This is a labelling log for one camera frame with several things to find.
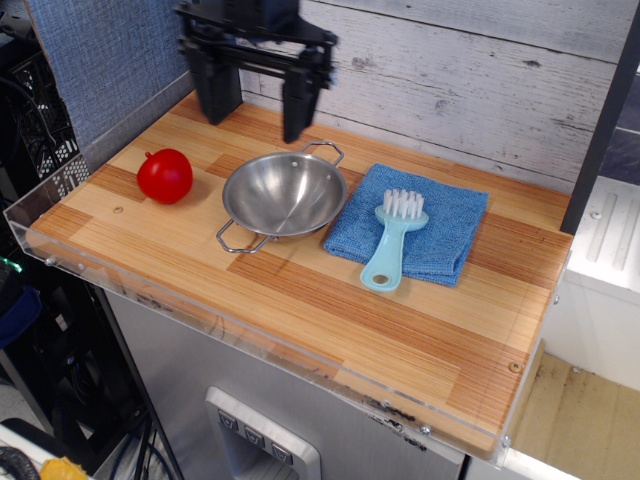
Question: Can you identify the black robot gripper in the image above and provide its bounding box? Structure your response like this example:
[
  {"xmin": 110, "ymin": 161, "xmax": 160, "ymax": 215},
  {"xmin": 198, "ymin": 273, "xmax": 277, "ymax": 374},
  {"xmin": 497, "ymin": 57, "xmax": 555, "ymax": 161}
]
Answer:
[{"xmin": 174, "ymin": 1, "xmax": 338, "ymax": 143}]

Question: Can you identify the red toy tomato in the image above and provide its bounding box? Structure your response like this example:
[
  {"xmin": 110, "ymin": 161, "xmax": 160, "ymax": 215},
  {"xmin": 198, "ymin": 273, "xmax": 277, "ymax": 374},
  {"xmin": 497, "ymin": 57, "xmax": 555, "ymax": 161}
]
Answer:
[{"xmin": 136, "ymin": 148, "xmax": 194, "ymax": 204}]

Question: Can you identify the yellow object at bottom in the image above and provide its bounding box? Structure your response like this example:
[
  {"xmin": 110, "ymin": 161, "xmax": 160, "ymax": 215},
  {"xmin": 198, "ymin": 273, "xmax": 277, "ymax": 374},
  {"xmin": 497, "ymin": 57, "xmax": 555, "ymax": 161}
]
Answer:
[{"xmin": 39, "ymin": 457, "xmax": 89, "ymax": 480}]

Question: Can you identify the light blue dish brush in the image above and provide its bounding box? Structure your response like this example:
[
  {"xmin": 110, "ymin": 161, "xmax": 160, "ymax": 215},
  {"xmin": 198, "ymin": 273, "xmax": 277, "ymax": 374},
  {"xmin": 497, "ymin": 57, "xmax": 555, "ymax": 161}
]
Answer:
[{"xmin": 360, "ymin": 189, "xmax": 429, "ymax": 292}]

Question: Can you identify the folded blue cloth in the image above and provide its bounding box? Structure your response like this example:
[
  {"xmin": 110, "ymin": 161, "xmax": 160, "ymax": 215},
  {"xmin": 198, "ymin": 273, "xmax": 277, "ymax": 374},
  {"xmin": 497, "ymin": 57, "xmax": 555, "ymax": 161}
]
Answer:
[{"xmin": 324, "ymin": 164, "xmax": 489, "ymax": 287}]

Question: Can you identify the clear acrylic table guard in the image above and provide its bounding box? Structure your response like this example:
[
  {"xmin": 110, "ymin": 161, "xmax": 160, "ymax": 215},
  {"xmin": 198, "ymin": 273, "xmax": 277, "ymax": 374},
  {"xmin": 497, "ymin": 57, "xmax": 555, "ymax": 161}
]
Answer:
[{"xmin": 8, "ymin": 95, "xmax": 571, "ymax": 461}]

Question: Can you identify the grey button panel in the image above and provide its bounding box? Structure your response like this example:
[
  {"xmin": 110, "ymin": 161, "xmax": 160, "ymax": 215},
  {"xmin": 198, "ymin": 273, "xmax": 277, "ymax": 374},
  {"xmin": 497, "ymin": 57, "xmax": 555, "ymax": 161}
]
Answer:
[{"xmin": 205, "ymin": 386, "xmax": 322, "ymax": 479}]

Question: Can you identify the stainless steel cabinet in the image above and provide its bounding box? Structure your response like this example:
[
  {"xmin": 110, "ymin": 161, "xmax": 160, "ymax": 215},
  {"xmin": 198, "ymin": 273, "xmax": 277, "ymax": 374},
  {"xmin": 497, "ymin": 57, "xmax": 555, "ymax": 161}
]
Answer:
[{"xmin": 107, "ymin": 293, "xmax": 466, "ymax": 479}]

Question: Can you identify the white metal side unit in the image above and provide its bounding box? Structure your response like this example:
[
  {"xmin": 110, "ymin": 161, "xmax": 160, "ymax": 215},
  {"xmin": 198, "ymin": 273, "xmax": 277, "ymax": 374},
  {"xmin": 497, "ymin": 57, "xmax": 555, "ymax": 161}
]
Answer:
[{"xmin": 541, "ymin": 177, "xmax": 639, "ymax": 390}]

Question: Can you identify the dark grey left post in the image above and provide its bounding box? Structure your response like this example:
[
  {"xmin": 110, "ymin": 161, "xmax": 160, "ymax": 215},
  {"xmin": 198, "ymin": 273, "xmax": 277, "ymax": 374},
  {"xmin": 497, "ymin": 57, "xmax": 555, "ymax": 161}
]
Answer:
[{"xmin": 199, "ymin": 64, "xmax": 245, "ymax": 127}]

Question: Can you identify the dark grey post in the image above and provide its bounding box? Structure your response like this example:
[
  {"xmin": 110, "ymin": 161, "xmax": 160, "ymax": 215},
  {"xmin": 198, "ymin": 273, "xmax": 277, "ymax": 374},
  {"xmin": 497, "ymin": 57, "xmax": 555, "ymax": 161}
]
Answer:
[
  {"xmin": 199, "ymin": 64, "xmax": 245, "ymax": 127},
  {"xmin": 560, "ymin": 1, "xmax": 639, "ymax": 235}
]

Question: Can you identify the stainless steel bowl with handles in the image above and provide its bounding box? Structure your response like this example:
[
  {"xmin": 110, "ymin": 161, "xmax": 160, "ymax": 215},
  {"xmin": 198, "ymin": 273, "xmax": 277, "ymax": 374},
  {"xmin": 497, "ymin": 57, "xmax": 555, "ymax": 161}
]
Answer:
[{"xmin": 216, "ymin": 141, "xmax": 348, "ymax": 254}]

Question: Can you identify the dark grey right post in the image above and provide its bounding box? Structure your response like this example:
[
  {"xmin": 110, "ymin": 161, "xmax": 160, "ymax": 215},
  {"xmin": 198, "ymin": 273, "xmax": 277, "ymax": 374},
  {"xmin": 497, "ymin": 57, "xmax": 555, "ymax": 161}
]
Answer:
[{"xmin": 560, "ymin": 1, "xmax": 639, "ymax": 235}]

